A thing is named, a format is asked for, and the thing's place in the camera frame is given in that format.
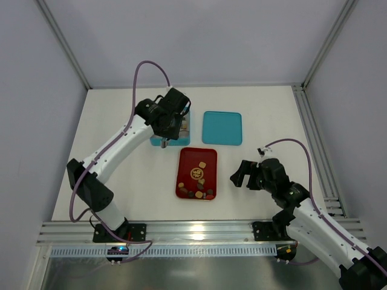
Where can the slotted cable duct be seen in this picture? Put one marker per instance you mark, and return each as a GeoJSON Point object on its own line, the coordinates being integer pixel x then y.
{"type": "Point", "coordinates": [226, 250]}

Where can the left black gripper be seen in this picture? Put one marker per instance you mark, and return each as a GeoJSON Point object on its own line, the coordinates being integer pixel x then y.
{"type": "Point", "coordinates": [169, 130]}

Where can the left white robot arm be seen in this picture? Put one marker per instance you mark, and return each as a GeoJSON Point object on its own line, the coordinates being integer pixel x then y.
{"type": "Point", "coordinates": [88, 177]}

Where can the aluminium rail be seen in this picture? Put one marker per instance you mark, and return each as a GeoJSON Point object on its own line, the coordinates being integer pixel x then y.
{"type": "Point", "coordinates": [81, 233]}

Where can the red rectangular tray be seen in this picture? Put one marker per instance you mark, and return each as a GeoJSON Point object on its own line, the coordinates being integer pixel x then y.
{"type": "Point", "coordinates": [189, 172]}

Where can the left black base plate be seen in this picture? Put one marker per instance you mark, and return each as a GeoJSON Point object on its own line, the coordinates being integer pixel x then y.
{"type": "Point", "coordinates": [128, 232]}

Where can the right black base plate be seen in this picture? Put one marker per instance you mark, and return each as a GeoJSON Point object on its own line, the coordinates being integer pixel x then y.
{"type": "Point", "coordinates": [268, 231]}

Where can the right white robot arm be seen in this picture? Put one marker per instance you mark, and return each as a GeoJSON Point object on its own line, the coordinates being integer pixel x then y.
{"type": "Point", "coordinates": [356, 265]}

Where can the teal tin box with cups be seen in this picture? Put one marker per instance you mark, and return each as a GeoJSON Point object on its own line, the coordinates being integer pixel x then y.
{"type": "Point", "coordinates": [184, 135]}

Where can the teal tin lid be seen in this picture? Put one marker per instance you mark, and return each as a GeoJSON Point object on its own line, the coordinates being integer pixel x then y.
{"type": "Point", "coordinates": [222, 128]}

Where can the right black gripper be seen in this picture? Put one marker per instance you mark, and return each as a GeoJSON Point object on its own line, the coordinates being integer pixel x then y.
{"type": "Point", "coordinates": [252, 176]}

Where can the right frame rail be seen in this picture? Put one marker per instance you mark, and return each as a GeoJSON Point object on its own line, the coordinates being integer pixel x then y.
{"type": "Point", "coordinates": [323, 169]}

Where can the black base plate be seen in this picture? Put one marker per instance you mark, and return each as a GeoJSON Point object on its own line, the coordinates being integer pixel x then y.
{"type": "Point", "coordinates": [268, 231]}
{"type": "Point", "coordinates": [128, 232]}

